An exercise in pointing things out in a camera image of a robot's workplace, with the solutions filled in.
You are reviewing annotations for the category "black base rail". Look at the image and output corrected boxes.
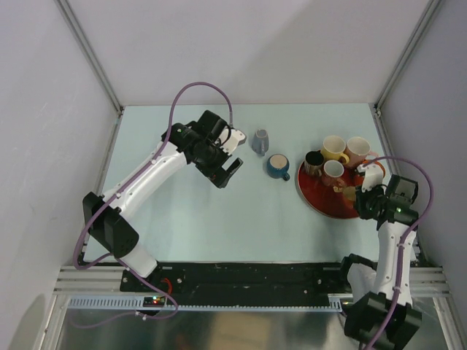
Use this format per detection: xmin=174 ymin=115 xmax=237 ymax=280
xmin=120 ymin=260 xmax=355 ymax=308

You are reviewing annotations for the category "large orange mug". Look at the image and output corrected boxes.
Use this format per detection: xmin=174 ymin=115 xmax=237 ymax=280
xmin=372 ymin=161 xmax=385 ymax=173

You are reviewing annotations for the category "pink mug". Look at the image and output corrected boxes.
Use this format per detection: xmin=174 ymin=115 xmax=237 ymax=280
xmin=344 ymin=136 xmax=379 ymax=169

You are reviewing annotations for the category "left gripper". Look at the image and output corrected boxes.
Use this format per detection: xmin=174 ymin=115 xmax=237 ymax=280
xmin=192 ymin=140 xmax=242 ymax=188

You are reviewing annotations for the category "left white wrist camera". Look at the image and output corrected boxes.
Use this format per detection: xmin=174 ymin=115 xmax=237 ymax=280
xmin=219 ymin=128 xmax=247 ymax=155

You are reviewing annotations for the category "red round tray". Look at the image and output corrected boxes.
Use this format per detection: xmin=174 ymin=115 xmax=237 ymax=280
xmin=297 ymin=162 xmax=358 ymax=219

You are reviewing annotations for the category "left aluminium frame post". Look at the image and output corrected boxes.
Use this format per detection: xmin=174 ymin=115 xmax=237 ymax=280
xmin=54 ymin=0 xmax=123 ymax=117

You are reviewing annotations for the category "aluminium frame post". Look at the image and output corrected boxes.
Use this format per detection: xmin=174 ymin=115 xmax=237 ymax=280
xmin=373 ymin=0 xmax=444 ymax=117
xmin=54 ymin=0 xmax=123 ymax=117

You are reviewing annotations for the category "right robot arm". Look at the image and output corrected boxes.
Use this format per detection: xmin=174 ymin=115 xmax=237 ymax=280
xmin=337 ymin=175 xmax=422 ymax=349

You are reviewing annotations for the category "right aluminium frame post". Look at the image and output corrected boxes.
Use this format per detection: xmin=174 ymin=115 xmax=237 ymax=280
xmin=373 ymin=0 xmax=444 ymax=117

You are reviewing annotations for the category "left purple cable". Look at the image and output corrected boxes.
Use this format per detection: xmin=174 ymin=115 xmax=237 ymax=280
xmin=72 ymin=82 xmax=235 ymax=271

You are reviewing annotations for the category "small orange mug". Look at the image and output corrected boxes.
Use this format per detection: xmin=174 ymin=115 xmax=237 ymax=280
xmin=342 ymin=186 xmax=356 ymax=202

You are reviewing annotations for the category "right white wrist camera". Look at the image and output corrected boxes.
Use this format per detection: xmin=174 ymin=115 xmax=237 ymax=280
xmin=355 ymin=160 xmax=385 ymax=193

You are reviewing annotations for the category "brown grey mug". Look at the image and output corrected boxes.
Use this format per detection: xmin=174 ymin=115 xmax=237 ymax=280
xmin=304 ymin=151 xmax=325 ymax=176

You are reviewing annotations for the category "blue mug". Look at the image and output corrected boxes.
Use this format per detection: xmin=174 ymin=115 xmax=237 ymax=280
xmin=266 ymin=154 xmax=290 ymax=181

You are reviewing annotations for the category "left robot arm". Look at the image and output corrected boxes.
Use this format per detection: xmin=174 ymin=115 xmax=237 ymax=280
xmin=82 ymin=110 xmax=247 ymax=291

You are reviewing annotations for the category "salmon mug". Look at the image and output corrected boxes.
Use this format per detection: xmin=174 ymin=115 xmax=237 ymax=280
xmin=322 ymin=160 xmax=346 ymax=193

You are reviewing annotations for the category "grey purple mug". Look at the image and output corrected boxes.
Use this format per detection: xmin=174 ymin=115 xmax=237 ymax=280
xmin=252 ymin=129 xmax=269 ymax=157

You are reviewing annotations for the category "yellow mug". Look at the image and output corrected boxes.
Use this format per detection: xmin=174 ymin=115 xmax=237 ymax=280
xmin=320 ymin=136 xmax=350 ymax=165

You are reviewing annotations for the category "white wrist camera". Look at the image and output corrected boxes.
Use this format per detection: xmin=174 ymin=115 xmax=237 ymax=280
xmin=355 ymin=160 xmax=385 ymax=193
xmin=219 ymin=128 xmax=247 ymax=155

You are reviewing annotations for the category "white slotted cable duct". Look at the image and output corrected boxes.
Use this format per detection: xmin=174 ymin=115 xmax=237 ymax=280
xmin=68 ymin=295 xmax=343 ymax=313

